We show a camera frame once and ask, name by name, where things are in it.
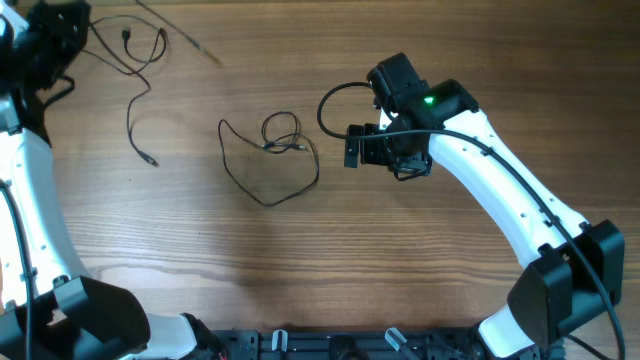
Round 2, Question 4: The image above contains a thick black USB cable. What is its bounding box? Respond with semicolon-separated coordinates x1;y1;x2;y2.
134;0;222;66

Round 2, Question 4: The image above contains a thin black USB cable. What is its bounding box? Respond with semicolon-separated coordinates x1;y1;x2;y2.
82;14;169;168

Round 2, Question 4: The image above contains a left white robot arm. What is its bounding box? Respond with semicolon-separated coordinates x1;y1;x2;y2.
1;1;228;359

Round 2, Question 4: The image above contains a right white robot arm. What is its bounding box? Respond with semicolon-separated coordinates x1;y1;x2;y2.
345;53;625;359

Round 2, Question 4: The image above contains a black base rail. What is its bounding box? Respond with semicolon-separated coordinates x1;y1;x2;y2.
209;327;566;360

